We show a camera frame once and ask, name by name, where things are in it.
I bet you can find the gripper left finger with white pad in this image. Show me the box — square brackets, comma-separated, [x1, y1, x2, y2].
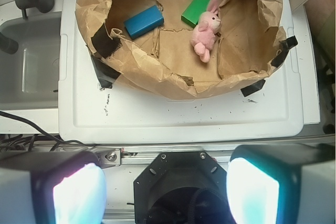
[1, 151, 107, 223]

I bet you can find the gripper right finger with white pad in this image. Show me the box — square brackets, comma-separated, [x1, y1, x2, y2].
[226, 144, 335, 223]

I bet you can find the blue block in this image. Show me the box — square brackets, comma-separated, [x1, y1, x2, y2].
[124, 5, 164, 39]

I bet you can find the green block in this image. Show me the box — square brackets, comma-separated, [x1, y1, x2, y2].
[181, 0, 210, 28]

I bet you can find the white plastic tray lid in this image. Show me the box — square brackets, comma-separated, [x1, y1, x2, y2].
[58, 0, 320, 145]

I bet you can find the grey sink basin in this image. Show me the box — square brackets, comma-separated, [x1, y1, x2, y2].
[1, 12, 61, 110]

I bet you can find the pink plush bunny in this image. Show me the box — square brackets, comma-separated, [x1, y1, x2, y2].
[190, 0, 222, 63]

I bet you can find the black cable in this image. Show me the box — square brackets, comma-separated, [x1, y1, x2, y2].
[0, 110, 87, 153]

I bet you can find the aluminium rail frame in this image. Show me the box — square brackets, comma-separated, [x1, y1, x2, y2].
[55, 134, 335, 168]

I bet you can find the brown paper bag enclosure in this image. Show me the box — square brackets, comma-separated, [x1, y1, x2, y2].
[75, 0, 287, 100]

